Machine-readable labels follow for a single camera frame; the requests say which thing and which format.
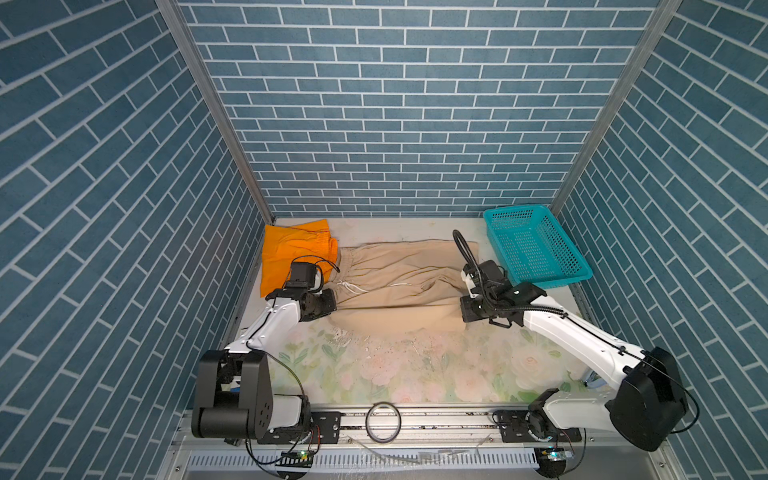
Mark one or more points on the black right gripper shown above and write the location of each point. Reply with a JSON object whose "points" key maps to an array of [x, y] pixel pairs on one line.
{"points": [[466, 309]]}

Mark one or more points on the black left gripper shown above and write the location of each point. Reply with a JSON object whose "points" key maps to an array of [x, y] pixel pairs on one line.
{"points": [[328, 304]]}

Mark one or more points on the orange shorts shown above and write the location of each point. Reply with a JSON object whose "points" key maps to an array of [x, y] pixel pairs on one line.
{"points": [[310, 242]]}

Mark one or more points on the beige shorts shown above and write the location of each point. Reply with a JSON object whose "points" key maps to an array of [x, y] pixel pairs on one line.
{"points": [[395, 288]]}

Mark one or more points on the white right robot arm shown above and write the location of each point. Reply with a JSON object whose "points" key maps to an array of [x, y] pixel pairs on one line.
{"points": [[645, 399]]}

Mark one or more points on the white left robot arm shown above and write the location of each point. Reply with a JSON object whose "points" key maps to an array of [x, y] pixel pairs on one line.
{"points": [[234, 398]]}

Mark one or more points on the teal plastic basket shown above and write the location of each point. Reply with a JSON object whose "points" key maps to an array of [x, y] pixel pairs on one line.
{"points": [[533, 247]]}

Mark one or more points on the small blue white clip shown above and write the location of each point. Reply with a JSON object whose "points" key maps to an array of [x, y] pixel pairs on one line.
{"points": [[593, 380]]}

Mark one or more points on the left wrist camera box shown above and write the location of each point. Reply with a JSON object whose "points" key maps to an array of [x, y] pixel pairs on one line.
{"points": [[305, 275]]}

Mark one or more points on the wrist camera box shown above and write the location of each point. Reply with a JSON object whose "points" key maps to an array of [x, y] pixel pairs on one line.
{"points": [[491, 279], [305, 275]]}

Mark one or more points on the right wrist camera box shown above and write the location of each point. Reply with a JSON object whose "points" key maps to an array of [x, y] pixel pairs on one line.
{"points": [[491, 279]]}

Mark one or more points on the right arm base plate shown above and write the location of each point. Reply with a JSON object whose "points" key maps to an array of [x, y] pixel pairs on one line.
{"points": [[522, 425]]}

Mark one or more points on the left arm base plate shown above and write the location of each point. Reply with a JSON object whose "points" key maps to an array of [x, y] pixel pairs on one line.
{"points": [[327, 423]]}

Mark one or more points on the aluminium front rail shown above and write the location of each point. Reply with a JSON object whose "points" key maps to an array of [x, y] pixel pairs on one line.
{"points": [[420, 442]]}

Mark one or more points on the left aluminium corner post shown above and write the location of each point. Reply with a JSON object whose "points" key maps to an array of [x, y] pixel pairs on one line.
{"points": [[172, 15]]}

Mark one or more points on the aluminium corner post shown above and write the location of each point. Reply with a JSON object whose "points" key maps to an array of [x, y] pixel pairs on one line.
{"points": [[657, 24], [172, 15]]}

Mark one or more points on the right aluminium corner post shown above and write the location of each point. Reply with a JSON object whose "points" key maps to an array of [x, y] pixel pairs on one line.
{"points": [[657, 24]]}

